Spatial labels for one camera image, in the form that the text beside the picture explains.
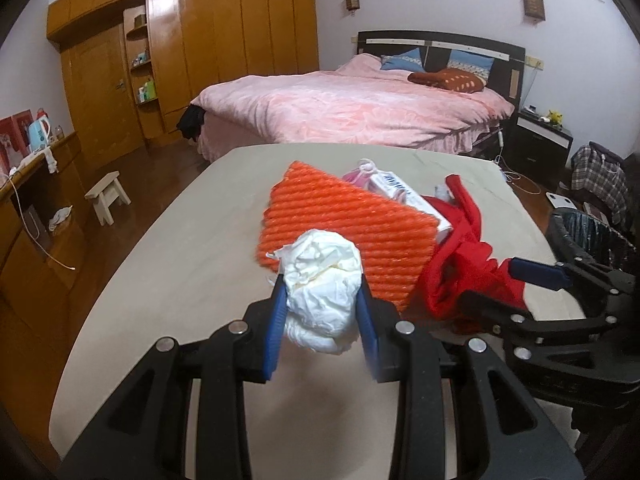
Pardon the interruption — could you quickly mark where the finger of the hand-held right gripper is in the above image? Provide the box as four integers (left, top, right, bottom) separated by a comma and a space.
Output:
509, 257, 640, 312
456, 289, 622, 342

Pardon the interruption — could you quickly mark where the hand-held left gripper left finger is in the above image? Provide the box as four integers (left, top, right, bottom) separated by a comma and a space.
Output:
60, 274, 288, 480

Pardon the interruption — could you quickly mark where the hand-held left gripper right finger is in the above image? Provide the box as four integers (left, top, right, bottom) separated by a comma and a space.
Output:
356, 277, 586, 480

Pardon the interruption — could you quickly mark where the white tissue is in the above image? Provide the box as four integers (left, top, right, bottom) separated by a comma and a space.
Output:
264, 229, 363, 356

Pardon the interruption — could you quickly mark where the red plastic bag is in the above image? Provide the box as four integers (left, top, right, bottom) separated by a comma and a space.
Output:
419, 174, 526, 333

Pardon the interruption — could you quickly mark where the trash bin with black liner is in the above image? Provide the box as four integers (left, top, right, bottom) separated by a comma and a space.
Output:
546, 206, 640, 318

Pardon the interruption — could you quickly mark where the pink plastic bag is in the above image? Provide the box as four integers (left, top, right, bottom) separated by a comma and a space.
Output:
341, 159, 386, 192

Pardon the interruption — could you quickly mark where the white bathroom scale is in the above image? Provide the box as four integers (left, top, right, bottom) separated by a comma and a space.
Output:
545, 191, 581, 209

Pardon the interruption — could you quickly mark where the orange bubble wrap sheet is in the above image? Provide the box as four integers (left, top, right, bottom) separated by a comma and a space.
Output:
254, 160, 441, 313

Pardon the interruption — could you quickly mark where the plaid cloth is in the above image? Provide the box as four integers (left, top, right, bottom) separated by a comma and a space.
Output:
570, 144, 631, 226

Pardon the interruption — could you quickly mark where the dark nightstand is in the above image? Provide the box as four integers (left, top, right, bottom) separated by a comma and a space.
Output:
512, 107, 573, 181

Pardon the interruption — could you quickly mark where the white tissue pack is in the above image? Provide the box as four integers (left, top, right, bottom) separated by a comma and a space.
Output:
367, 170, 453, 243

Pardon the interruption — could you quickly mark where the red-brown dotted pillow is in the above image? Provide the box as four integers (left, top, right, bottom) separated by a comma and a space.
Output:
407, 68, 486, 93

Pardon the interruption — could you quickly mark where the black cloth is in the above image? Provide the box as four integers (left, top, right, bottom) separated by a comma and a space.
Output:
176, 102, 207, 142

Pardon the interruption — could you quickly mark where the small white stool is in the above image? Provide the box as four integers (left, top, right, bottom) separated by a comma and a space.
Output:
84, 171, 132, 226

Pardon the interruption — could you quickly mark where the blue patterned pillow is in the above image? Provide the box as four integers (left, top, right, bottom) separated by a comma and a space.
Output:
446, 50, 496, 81

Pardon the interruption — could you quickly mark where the bed with pink quilt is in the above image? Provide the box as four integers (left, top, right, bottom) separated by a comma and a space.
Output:
197, 53, 516, 157

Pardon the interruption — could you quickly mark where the crumpled white cloth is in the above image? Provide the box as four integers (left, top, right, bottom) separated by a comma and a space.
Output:
47, 205, 75, 233

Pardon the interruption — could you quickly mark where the wooden sideboard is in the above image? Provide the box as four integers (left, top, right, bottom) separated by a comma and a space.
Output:
0, 130, 101, 361

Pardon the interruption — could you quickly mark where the dark wooden headboard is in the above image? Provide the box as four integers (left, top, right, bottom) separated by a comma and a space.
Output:
357, 30, 527, 111

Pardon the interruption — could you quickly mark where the grey paper bag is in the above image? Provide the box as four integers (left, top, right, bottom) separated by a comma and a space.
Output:
22, 205, 51, 251

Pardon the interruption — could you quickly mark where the wooden door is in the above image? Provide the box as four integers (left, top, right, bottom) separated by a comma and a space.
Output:
62, 25, 147, 157

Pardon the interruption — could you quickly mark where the wooden wardrobe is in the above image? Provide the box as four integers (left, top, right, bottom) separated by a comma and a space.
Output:
46, 0, 320, 156

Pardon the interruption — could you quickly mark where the light blue kettle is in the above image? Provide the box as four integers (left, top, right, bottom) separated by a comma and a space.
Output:
27, 115, 52, 153

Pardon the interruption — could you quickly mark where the white charger cable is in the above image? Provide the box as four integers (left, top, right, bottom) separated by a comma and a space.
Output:
495, 130, 541, 196

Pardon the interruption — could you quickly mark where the red photo frame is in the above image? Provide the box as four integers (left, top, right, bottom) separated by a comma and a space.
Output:
0, 110, 35, 173

